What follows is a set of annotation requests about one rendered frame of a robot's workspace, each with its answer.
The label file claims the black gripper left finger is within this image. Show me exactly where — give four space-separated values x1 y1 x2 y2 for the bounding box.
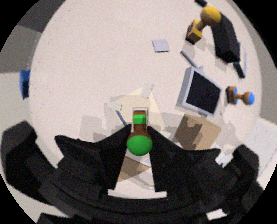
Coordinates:
54 124 131 190

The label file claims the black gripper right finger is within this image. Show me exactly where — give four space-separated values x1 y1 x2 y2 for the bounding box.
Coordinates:
147 127 222 192

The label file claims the white marker pen with black tip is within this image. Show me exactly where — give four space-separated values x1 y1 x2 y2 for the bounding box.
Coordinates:
195 0 210 8

